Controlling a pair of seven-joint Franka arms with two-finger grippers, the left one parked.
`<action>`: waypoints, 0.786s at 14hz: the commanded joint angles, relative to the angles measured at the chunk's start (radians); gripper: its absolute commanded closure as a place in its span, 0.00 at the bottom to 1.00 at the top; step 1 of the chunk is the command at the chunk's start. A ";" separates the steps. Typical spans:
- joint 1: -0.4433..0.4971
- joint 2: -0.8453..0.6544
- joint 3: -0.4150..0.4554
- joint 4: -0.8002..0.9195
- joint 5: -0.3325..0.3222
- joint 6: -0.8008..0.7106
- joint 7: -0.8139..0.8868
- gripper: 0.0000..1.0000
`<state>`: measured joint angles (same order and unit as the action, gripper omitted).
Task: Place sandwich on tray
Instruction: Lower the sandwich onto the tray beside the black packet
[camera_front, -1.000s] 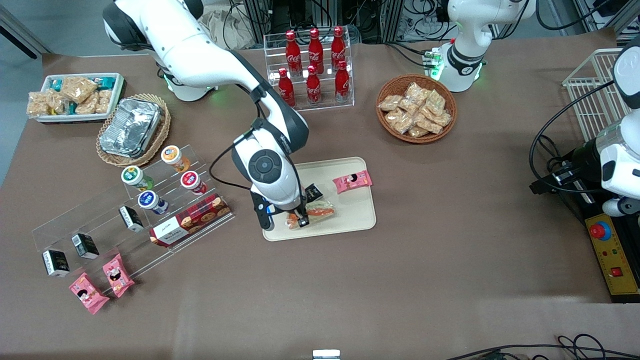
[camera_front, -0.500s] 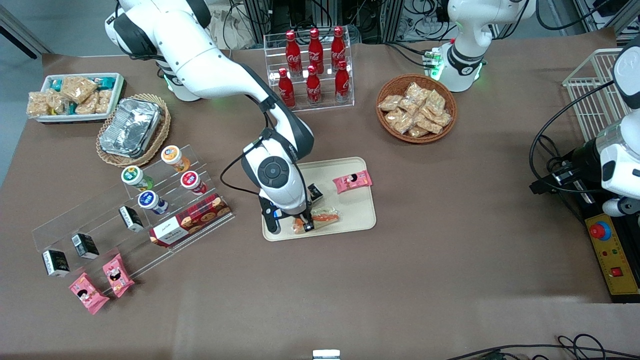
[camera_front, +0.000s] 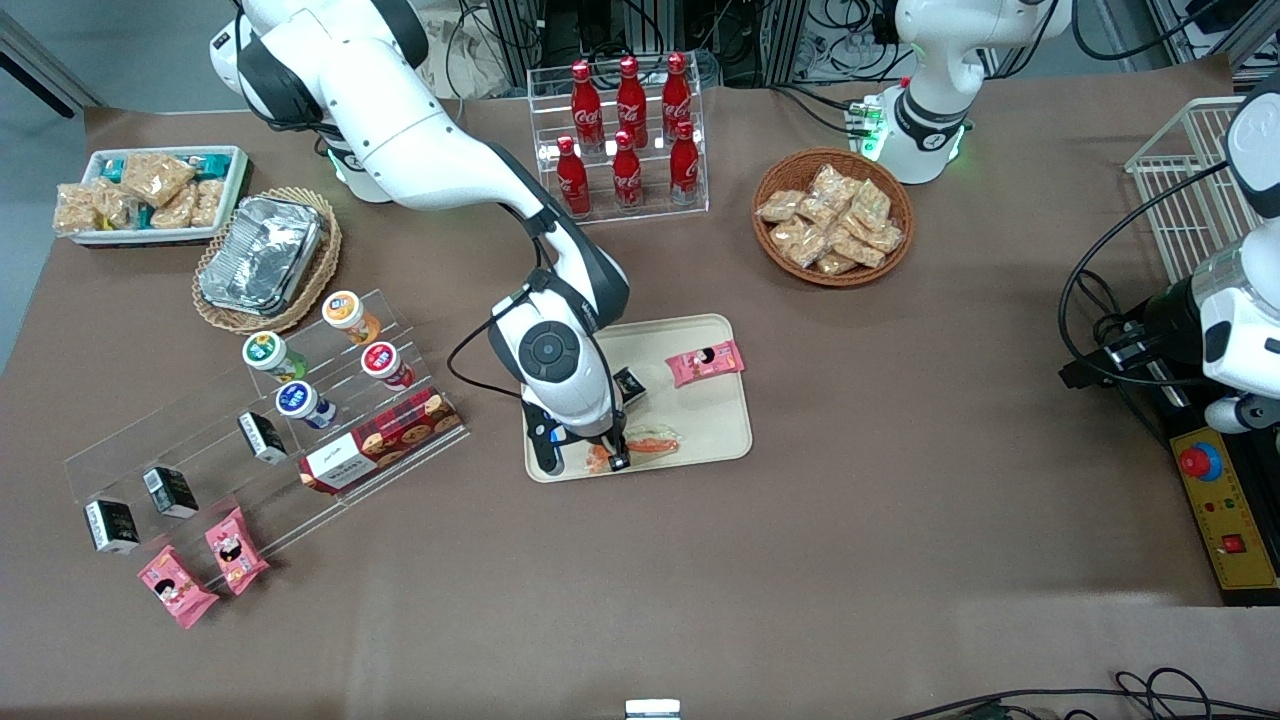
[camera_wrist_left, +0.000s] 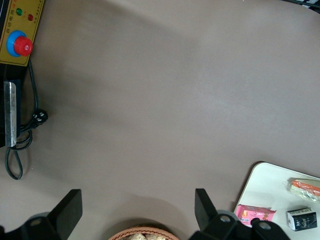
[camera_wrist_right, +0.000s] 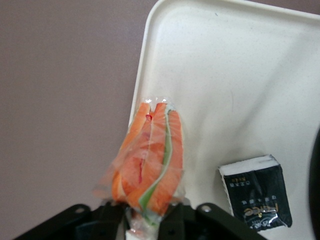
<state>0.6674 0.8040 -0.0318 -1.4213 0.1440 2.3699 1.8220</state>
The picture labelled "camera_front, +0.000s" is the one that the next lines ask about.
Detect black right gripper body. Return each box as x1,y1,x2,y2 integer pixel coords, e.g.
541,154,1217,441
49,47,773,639
523,396,630,475

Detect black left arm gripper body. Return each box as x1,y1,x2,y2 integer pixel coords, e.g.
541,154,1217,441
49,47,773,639
1100,280,1213,387

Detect triangular sandwich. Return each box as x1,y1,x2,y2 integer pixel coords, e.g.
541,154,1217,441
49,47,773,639
585,424,683,474

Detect beige plastic tray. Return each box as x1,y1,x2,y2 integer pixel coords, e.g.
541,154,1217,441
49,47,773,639
524,313,754,484

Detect pink snack packet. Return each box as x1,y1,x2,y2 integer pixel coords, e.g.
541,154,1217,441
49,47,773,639
137,545,220,630
666,339,746,389
205,507,271,597

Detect red plaid cookie box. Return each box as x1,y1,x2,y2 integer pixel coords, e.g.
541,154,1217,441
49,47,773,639
298,388,464,495

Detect red lid cup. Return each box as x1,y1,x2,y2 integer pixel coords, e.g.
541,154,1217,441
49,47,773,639
360,341,415,391

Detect yellow emergency stop box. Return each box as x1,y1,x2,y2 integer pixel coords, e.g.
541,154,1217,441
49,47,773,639
1168,424,1280,607

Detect orange lid cup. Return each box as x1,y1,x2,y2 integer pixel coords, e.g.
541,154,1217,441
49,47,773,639
321,290,382,346

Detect clear acrylic bottle rack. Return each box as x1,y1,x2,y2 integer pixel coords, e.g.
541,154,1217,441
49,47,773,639
527,62,709,231

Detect blue lid cup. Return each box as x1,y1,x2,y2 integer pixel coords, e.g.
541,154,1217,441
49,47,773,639
275,380,337,430

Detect red cola bottle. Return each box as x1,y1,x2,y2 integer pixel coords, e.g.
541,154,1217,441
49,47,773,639
571,61,604,153
616,56,648,149
556,136,591,218
662,52,693,141
612,130,644,211
670,121,701,206

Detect oval wicker basket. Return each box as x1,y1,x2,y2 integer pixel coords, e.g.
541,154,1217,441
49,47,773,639
191,187,343,335

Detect black drink carton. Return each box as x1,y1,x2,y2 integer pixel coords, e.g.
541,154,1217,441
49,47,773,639
83,500,141,555
142,466,199,519
237,411,289,466

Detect green lid cup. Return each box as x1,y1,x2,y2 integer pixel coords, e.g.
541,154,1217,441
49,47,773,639
242,331,309,383

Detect round wicker basket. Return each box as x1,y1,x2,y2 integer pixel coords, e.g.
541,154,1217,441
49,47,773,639
751,148,916,288

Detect stacked foil trays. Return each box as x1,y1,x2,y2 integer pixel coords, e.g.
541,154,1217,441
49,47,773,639
198,195,326,318

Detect clear acrylic tiered stand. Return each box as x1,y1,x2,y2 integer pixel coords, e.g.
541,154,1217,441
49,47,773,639
63,290,471,591

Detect crumpled beige cloth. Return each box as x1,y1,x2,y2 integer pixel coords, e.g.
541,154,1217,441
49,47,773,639
415,10,513,101

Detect white rectangular bin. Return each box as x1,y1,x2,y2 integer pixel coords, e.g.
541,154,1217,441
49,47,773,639
68,146,250,247

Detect metal equipment rack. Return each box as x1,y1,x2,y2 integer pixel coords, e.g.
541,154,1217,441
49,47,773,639
485,0,901,87

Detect large crumbly snack packet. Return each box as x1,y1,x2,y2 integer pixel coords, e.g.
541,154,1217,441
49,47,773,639
122,152,196,208

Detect dark metal bar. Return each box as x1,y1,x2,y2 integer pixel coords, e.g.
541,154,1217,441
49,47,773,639
0,18,103,121

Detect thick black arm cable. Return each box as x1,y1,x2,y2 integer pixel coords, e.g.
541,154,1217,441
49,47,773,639
1058,160,1233,393

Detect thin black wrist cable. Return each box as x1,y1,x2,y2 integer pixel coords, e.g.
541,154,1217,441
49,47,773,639
447,288,547,403

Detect white wire basket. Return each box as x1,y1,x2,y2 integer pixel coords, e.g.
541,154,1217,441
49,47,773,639
1125,97,1263,286

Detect black floor cable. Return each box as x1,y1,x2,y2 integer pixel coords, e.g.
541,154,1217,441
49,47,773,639
890,668,1280,720

